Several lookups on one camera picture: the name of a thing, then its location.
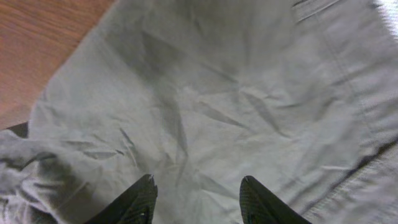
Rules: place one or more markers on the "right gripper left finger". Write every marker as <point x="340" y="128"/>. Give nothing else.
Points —
<point x="135" y="205"/>

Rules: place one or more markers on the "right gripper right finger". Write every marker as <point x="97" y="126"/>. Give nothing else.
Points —
<point x="264" y="205"/>

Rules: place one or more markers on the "grey shorts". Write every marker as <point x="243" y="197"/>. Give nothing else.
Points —
<point x="197" y="97"/>

